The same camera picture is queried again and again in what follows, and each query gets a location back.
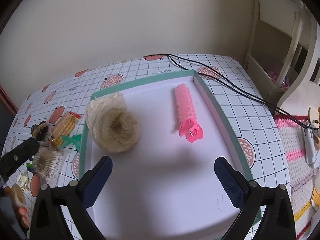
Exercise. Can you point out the person left hand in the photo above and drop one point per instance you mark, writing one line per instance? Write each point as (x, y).
(18, 201)

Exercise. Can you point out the white wooden shelf unit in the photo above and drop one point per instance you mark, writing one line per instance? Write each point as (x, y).
(283, 54)

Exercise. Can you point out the teal shallow cardboard tray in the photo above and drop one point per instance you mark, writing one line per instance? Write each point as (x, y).
(166, 187)

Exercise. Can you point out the cotton swab packet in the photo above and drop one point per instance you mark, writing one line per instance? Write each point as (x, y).
(47, 164)

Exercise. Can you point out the pink hair roller clip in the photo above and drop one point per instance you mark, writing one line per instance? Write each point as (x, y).
(188, 124)

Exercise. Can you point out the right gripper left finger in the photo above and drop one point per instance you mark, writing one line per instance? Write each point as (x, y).
(48, 221)

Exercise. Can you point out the pink white knitted mat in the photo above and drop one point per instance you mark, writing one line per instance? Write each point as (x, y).
(301, 174)

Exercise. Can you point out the wafer biscuit packet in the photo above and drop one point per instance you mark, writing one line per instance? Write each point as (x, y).
(64, 127)

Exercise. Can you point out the patterned grid tablecloth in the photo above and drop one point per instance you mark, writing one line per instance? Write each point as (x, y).
(228, 82)

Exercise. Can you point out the cream plastic hair claw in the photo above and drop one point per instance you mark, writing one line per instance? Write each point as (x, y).
(23, 182)

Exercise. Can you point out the colourful small bead clips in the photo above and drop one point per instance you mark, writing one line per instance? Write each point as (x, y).
(30, 167)

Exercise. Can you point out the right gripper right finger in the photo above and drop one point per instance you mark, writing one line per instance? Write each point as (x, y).
(277, 221)

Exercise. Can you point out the cream lace scrunchie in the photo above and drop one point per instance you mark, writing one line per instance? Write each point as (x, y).
(113, 128)

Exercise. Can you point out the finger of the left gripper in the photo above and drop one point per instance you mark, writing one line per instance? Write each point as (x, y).
(12, 160)

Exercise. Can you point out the white plastic clip tool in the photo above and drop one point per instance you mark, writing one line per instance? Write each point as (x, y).
(310, 153)

